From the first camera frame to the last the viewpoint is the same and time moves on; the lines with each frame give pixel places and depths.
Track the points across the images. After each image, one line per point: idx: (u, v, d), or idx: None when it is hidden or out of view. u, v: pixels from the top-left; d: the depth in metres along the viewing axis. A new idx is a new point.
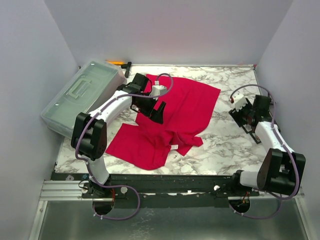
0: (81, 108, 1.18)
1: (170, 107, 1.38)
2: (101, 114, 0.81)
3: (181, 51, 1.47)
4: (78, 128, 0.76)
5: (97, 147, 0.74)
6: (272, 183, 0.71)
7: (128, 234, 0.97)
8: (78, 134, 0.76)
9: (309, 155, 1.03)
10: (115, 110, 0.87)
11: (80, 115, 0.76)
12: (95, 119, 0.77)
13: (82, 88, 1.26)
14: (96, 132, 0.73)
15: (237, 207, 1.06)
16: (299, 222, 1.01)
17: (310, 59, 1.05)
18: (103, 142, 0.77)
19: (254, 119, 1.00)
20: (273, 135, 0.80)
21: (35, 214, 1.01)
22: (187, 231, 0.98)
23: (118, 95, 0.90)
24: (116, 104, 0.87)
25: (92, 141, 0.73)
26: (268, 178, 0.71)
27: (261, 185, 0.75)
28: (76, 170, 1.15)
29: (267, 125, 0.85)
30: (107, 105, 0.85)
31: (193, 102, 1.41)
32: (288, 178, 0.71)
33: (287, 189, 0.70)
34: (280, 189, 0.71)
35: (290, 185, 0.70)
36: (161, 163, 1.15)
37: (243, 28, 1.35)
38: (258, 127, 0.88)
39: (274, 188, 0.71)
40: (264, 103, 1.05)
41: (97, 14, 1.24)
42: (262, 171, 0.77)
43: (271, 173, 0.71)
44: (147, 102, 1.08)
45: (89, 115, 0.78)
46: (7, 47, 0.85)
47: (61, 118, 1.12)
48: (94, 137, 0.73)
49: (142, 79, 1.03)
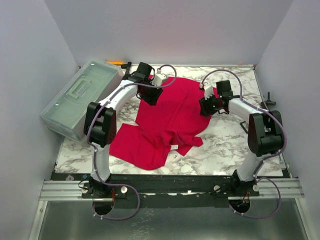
0: (81, 108, 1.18)
1: (170, 107, 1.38)
2: (110, 103, 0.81)
3: (181, 51, 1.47)
4: (89, 116, 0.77)
5: (108, 134, 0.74)
6: (264, 143, 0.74)
7: (128, 234, 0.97)
8: (89, 121, 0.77)
9: (310, 155, 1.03)
10: (123, 99, 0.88)
11: (90, 104, 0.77)
12: (105, 107, 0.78)
13: (82, 88, 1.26)
14: (107, 119, 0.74)
15: (237, 207, 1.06)
16: (299, 222, 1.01)
17: (310, 60, 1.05)
18: (113, 130, 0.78)
19: (224, 101, 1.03)
20: (246, 105, 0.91)
21: (35, 214, 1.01)
22: (187, 231, 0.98)
23: (124, 84, 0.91)
24: (123, 92, 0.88)
25: (104, 127, 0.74)
26: (259, 140, 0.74)
27: (256, 151, 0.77)
28: (76, 170, 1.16)
29: (238, 100, 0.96)
30: (116, 93, 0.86)
31: (193, 101, 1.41)
32: (274, 134, 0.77)
33: (277, 143, 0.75)
34: (272, 146, 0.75)
35: (278, 139, 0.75)
36: (161, 163, 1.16)
37: (243, 29, 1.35)
38: (231, 105, 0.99)
39: (267, 146, 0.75)
40: (227, 84, 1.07)
41: (97, 14, 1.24)
42: (250, 141, 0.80)
43: (260, 133, 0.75)
44: (150, 90, 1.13)
45: (99, 104, 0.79)
46: (7, 48, 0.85)
47: (61, 118, 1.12)
48: (106, 123, 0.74)
49: (146, 67, 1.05)
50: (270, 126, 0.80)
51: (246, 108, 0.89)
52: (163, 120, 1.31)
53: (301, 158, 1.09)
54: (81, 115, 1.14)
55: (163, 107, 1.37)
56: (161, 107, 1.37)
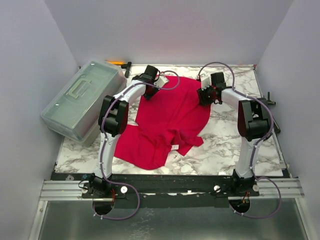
0: (81, 108, 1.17)
1: (171, 106, 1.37)
2: (123, 97, 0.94)
3: (181, 51, 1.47)
4: (104, 107, 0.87)
5: (120, 124, 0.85)
6: (252, 127, 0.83)
7: (128, 234, 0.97)
8: (104, 112, 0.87)
9: (310, 154, 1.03)
10: (133, 96, 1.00)
11: (106, 97, 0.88)
12: (118, 101, 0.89)
13: (82, 88, 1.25)
14: (121, 110, 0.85)
15: (237, 207, 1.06)
16: (299, 222, 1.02)
17: (310, 60, 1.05)
18: (125, 121, 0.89)
19: (218, 91, 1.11)
20: (237, 94, 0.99)
21: (35, 214, 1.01)
22: (187, 231, 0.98)
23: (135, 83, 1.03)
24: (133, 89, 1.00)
25: (117, 118, 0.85)
26: (247, 124, 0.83)
27: (245, 135, 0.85)
28: (77, 170, 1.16)
29: (230, 90, 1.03)
30: (127, 89, 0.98)
31: (193, 101, 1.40)
32: (261, 119, 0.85)
33: (263, 127, 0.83)
34: (258, 130, 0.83)
35: (264, 123, 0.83)
36: (161, 163, 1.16)
37: (243, 29, 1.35)
38: (224, 95, 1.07)
39: (255, 130, 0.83)
40: (219, 75, 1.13)
41: (97, 14, 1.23)
42: (239, 125, 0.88)
43: (248, 118, 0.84)
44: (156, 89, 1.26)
45: (113, 97, 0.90)
46: (7, 47, 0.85)
47: (61, 118, 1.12)
48: (120, 114, 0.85)
49: (152, 69, 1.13)
50: (258, 112, 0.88)
51: (237, 96, 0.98)
52: (164, 120, 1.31)
53: (301, 158, 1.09)
54: (81, 115, 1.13)
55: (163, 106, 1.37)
56: (161, 107, 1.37)
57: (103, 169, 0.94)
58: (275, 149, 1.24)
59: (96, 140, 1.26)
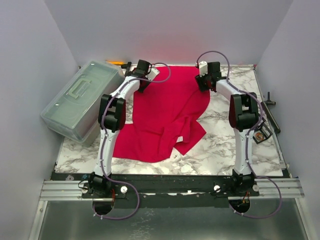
0: (81, 108, 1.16)
1: (168, 101, 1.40)
2: (120, 94, 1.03)
3: (181, 51, 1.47)
4: (103, 107, 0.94)
5: (120, 120, 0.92)
6: (241, 119, 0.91)
7: (128, 234, 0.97)
8: (102, 110, 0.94)
9: (310, 154, 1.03)
10: (129, 92, 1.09)
11: (104, 96, 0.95)
12: (115, 98, 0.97)
13: (82, 88, 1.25)
14: (119, 106, 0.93)
15: (237, 207, 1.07)
16: (299, 222, 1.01)
17: (309, 60, 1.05)
18: (123, 117, 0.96)
19: (213, 81, 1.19)
20: (230, 87, 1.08)
21: (35, 214, 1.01)
22: (187, 231, 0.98)
23: (129, 79, 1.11)
24: (129, 86, 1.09)
25: (116, 115, 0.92)
26: (237, 117, 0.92)
27: (235, 126, 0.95)
28: (76, 170, 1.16)
29: (224, 81, 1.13)
30: (122, 87, 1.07)
31: (188, 93, 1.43)
32: (250, 111, 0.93)
33: (251, 119, 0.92)
34: (247, 122, 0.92)
35: (252, 116, 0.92)
36: (167, 154, 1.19)
37: (243, 29, 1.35)
38: (218, 86, 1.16)
39: (244, 122, 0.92)
40: (215, 65, 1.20)
41: (97, 14, 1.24)
42: (231, 116, 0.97)
43: (238, 111, 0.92)
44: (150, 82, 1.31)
45: (110, 96, 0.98)
46: (6, 47, 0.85)
47: (61, 118, 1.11)
48: (119, 109, 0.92)
49: (144, 63, 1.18)
50: (248, 105, 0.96)
51: (230, 89, 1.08)
52: (163, 115, 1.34)
53: (301, 158, 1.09)
54: (81, 115, 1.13)
55: (162, 102, 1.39)
56: (160, 102, 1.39)
57: (103, 166, 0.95)
58: (275, 149, 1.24)
59: (96, 139, 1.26)
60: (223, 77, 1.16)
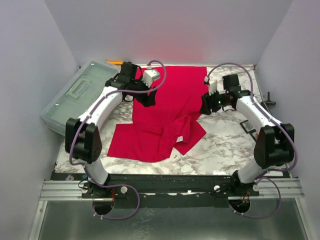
0: (81, 108, 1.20)
1: (167, 101, 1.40)
2: (92, 117, 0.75)
3: (181, 50, 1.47)
4: (69, 135, 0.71)
5: (92, 151, 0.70)
6: (272, 158, 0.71)
7: (128, 234, 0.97)
8: (70, 140, 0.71)
9: (310, 154, 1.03)
10: (106, 109, 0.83)
11: (68, 122, 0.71)
12: (86, 123, 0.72)
13: (82, 88, 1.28)
14: (89, 135, 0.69)
15: (237, 207, 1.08)
16: (299, 222, 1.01)
17: (310, 60, 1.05)
18: (97, 144, 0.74)
19: (232, 96, 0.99)
20: (257, 109, 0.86)
21: (35, 214, 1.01)
22: (187, 231, 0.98)
23: (106, 93, 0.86)
24: (105, 102, 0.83)
25: (86, 145, 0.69)
26: (267, 154, 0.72)
27: (262, 162, 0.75)
28: (77, 170, 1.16)
29: (248, 101, 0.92)
30: (96, 106, 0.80)
31: (188, 93, 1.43)
32: (284, 148, 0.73)
33: (285, 158, 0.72)
34: (279, 160, 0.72)
35: (287, 155, 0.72)
36: (167, 154, 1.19)
37: (244, 28, 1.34)
38: (239, 104, 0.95)
39: (275, 160, 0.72)
40: (234, 77, 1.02)
41: (97, 14, 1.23)
42: (257, 149, 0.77)
43: (270, 148, 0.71)
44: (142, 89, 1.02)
45: (78, 119, 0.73)
46: (6, 47, 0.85)
47: (61, 118, 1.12)
48: (89, 141, 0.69)
49: (129, 67, 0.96)
50: (280, 139, 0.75)
51: (256, 113, 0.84)
52: (162, 115, 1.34)
53: (301, 159, 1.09)
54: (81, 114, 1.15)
55: (162, 102, 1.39)
56: (160, 102, 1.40)
57: (96, 180, 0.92)
58: None
59: None
60: (246, 93, 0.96)
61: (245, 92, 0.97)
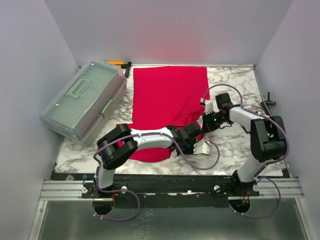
0: (81, 108, 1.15)
1: (167, 101, 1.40)
2: (139, 137, 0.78)
3: (181, 50, 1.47)
4: (113, 134, 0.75)
5: (111, 162, 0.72)
6: (267, 149, 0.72)
7: (128, 234, 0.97)
8: (110, 138, 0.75)
9: (310, 154, 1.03)
10: (152, 144, 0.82)
11: (123, 125, 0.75)
12: (130, 137, 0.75)
13: (82, 88, 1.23)
14: (123, 150, 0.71)
15: (237, 207, 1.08)
16: (299, 222, 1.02)
17: (309, 60, 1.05)
18: (121, 162, 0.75)
19: (225, 110, 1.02)
20: (247, 112, 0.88)
21: (35, 214, 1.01)
22: (187, 231, 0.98)
23: (163, 132, 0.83)
24: (157, 138, 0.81)
25: (114, 154, 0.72)
26: (262, 146, 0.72)
27: (258, 157, 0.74)
28: (76, 170, 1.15)
29: (240, 109, 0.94)
30: (152, 133, 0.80)
31: (188, 93, 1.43)
32: (277, 139, 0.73)
33: (281, 149, 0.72)
34: (275, 152, 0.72)
35: (282, 145, 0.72)
36: (167, 155, 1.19)
37: (244, 29, 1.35)
38: (233, 114, 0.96)
39: (271, 152, 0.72)
40: (225, 96, 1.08)
41: (97, 14, 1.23)
42: (252, 145, 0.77)
43: (262, 138, 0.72)
44: (187, 147, 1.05)
45: (129, 130, 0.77)
46: (6, 47, 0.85)
47: (62, 118, 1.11)
48: (120, 152, 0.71)
49: (194, 130, 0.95)
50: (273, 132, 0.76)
51: (248, 115, 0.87)
52: (162, 115, 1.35)
53: (301, 159, 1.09)
54: (81, 115, 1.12)
55: (162, 103, 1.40)
56: (160, 103, 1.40)
57: (98, 182, 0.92)
58: None
59: (96, 140, 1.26)
60: (236, 106, 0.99)
61: (236, 105, 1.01)
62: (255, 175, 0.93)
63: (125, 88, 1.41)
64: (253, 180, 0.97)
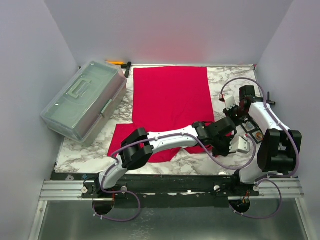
0: (80, 108, 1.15)
1: (166, 102, 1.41)
2: (157, 141, 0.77)
3: (181, 50, 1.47)
4: (131, 137, 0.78)
5: (131, 164, 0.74)
6: (273, 161, 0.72)
7: (128, 234, 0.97)
8: (129, 142, 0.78)
9: (310, 155, 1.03)
10: (173, 145, 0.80)
11: (140, 129, 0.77)
12: (147, 141, 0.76)
13: (82, 88, 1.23)
14: (140, 153, 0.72)
15: (237, 207, 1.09)
16: (299, 222, 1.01)
17: (310, 60, 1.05)
18: (141, 165, 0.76)
19: (247, 101, 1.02)
20: (268, 115, 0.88)
21: (35, 214, 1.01)
22: (187, 231, 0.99)
23: (185, 132, 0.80)
24: (178, 140, 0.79)
25: (133, 157, 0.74)
26: (269, 157, 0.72)
27: (262, 165, 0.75)
28: (76, 170, 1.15)
29: (261, 106, 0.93)
30: (171, 134, 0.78)
31: (188, 93, 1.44)
32: (287, 155, 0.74)
33: (287, 165, 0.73)
34: (280, 166, 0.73)
35: (290, 161, 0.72)
36: (167, 157, 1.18)
37: (244, 29, 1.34)
38: (252, 108, 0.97)
39: (276, 166, 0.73)
40: (249, 89, 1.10)
41: (97, 14, 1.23)
42: (260, 151, 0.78)
43: (273, 151, 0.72)
44: (223, 146, 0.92)
45: (147, 133, 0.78)
46: (6, 47, 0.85)
47: (61, 118, 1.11)
48: (136, 155, 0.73)
49: (225, 126, 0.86)
50: (286, 146, 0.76)
51: (267, 119, 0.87)
52: (161, 115, 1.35)
53: (301, 159, 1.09)
54: (81, 115, 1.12)
55: (161, 103, 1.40)
56: (159, 102, 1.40)
57: (104, 181, 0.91)
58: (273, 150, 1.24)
59: (96, 140, 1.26)
60: (260, 100, 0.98)
61: (259, 98, 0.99)
62: (255, 180, 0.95)
63: (125, 88, 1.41)
64: (253, 182, 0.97)
